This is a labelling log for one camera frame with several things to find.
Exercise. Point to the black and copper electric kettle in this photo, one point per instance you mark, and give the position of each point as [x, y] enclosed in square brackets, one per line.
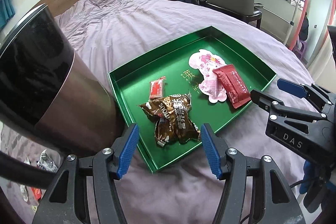
[52, 95]

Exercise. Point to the red snack packet white top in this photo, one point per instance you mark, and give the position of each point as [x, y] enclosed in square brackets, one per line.
[35, 192]

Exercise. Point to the teal curtain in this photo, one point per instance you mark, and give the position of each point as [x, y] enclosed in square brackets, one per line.
[6, 11]

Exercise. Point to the silver chocolate wafer packet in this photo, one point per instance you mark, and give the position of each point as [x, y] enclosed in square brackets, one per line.
[46, 162]

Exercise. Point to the small orange-red candy packet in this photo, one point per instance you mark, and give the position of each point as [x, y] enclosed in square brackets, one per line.
[157, 88]

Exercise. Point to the green shallow box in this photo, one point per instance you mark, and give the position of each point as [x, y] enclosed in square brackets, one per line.
[162, 66]

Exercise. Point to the dark red snack packet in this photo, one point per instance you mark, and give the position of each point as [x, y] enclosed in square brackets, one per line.
[233, 87]

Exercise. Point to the brown crinkled snack packet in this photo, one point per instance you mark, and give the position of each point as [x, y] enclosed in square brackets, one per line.
[173, 116]

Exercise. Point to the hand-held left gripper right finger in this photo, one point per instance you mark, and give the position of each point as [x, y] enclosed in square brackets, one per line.
[210, 153]

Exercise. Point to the purple plastic stool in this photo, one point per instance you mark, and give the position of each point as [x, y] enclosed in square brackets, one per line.
[299, 48]

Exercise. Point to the pink cartoon character packet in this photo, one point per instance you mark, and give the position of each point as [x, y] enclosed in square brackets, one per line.
[203, 64]

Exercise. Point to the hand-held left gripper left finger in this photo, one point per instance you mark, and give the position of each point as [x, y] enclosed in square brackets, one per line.
[128, 150]

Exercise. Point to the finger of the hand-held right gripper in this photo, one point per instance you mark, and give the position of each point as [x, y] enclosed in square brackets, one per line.
[290, 87]
[265, 102]

